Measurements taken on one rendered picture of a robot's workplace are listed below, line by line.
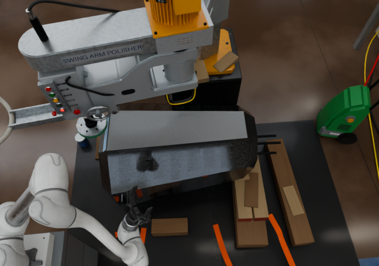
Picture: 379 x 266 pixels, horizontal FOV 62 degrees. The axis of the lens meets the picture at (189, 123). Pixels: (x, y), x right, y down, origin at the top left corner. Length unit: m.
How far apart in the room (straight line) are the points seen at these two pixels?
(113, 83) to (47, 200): 0.78
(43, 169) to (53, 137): 2.01
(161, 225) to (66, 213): 1.41
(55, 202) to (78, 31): 0.84
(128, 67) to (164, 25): 0.35
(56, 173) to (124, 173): 0.93
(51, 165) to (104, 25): 0.74
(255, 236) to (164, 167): 0.97
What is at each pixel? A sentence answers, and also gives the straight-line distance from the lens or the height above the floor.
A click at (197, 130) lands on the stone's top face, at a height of 0.82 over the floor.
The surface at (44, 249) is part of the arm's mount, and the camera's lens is 2.14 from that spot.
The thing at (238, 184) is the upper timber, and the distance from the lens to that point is 2.75.
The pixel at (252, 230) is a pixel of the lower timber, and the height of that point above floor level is 0.15.
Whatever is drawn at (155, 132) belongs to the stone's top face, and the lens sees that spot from 2.29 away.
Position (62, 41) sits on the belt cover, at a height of 1.69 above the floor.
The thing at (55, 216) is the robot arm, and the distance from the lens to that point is 1.43.
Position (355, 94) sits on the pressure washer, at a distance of 3.11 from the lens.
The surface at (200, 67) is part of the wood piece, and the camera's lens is 2.61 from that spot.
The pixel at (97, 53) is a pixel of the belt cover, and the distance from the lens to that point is 1.67.
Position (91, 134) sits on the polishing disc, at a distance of 2.32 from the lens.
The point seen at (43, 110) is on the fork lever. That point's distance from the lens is 2.30.
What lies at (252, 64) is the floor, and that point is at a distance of 3.79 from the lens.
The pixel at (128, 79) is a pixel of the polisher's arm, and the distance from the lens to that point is 1.86.
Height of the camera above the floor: 2.81
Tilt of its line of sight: 60 degrees down
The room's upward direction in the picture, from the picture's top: 2 degrees counter-clockwise
